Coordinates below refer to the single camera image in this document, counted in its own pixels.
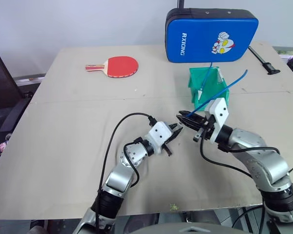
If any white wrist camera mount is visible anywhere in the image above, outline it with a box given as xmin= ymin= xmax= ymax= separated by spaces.
xmin=204 ymin=97 xmax=230 ymax=144
xmin=145 ymin=121 xmax=173 ymax=155

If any blue cable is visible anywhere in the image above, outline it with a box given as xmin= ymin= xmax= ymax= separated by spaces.
xmin=199 ymin=61 xmax=213 ymax=93
xmin=186 ymin=69 xmax=249 ymax=118

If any green plastic bin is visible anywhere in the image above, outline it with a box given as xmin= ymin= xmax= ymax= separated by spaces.
xmin=187 ymin=66 xmax=231 ymax=112

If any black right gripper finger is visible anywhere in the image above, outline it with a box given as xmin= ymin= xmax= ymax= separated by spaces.
xmin=178 ymin=110 xmax=206 ymax=124
xmin=175 ymin=115 xmax=204 ymax=132

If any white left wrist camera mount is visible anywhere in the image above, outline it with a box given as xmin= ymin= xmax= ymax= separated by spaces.
xmin=145 ymin=121 xmax=173 ymax=155

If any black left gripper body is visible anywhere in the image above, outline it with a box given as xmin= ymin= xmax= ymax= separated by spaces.
xmin=162 ymin=123 xmax=178 ymax=157

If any blue RXIONG kick pad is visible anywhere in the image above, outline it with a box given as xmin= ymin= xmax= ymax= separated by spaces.
xmin=165 ymin=7 xmax=259 ymax=64

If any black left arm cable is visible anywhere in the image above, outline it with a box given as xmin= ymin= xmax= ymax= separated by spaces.
xmin=96 ymin=112 xmax=158 ymax=234

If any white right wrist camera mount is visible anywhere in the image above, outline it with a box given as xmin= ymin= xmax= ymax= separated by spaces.
xmin=204 ymin=97 xmax=230 ymax=144

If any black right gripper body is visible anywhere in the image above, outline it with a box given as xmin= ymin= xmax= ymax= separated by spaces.
xmin=192 ymin=114 xmax=217 ymax=142

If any grey metal frame bar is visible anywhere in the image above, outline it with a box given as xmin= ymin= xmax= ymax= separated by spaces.
xmin=13 ymin=72 xmax=46 ymax=87

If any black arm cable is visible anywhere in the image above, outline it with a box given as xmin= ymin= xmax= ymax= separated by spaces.
xmin=199 ymin=131 xmax=281 ymax=179
xmin=96 ymin=112 xmax=158 ymax=234

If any black mesh chair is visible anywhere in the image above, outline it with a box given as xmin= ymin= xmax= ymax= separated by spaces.
xmin=0 ymin=48 xmax=34 ymax=133

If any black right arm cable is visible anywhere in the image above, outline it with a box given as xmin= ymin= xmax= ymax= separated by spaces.
xmin=199 ymin=131 xmax=281 ymax=179

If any black clamp bar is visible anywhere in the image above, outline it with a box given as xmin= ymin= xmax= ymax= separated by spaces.
xmin=248 ymin=46 xmax=281 ymax=75

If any red table tennis paddle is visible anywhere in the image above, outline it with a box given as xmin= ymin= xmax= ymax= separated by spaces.
xmin=84 ymin=56 xmax=140 ymax=78

